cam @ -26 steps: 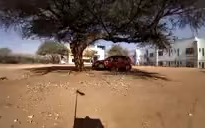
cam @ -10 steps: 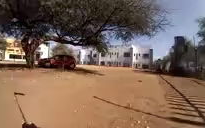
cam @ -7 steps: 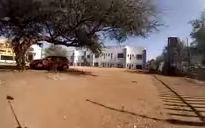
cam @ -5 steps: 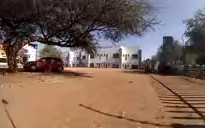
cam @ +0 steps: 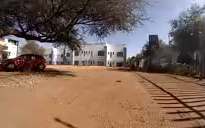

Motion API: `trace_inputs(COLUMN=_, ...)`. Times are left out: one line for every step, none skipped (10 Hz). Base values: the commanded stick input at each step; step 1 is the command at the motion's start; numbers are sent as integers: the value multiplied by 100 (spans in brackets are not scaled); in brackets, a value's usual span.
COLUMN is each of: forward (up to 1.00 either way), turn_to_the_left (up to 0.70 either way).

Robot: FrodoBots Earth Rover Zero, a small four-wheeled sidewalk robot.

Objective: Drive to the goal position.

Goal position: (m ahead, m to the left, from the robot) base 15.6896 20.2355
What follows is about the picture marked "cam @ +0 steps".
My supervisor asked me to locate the pale paved strip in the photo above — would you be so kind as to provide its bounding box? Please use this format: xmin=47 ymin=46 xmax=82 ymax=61
xmin=135 ymin=71 xmax=205 ymax=128

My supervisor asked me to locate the white building with grey pillars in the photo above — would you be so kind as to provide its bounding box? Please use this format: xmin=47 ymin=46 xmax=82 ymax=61
xmin=43 ymin=42 xmax=128 ymax=67

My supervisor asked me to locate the dark sign board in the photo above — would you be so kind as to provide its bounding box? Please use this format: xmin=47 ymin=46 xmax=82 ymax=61
xmin=148 ymin=34 xmax=160 ymax=46

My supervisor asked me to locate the red car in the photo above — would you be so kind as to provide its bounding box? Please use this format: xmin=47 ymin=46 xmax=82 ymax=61
xmin=0 ymin=53 xmax=48 ymax=73

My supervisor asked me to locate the red dirt ground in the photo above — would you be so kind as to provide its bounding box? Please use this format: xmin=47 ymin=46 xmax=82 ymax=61
xmin=0 ymin=64 xmax=205 ymax=128

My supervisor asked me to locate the group of green trees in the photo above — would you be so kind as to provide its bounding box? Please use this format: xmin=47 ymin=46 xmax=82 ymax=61
xmin=126 ymin=3 xmax=205 ymax=75

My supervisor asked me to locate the large spreading tree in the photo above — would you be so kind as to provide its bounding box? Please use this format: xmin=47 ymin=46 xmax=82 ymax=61
xmin=0 ymin=0 xmax=152 ymax=52

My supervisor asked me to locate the dark metal fence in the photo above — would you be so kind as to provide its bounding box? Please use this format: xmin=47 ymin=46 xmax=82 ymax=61
xmin=174 ymin=46 xmax=205 ymax=82

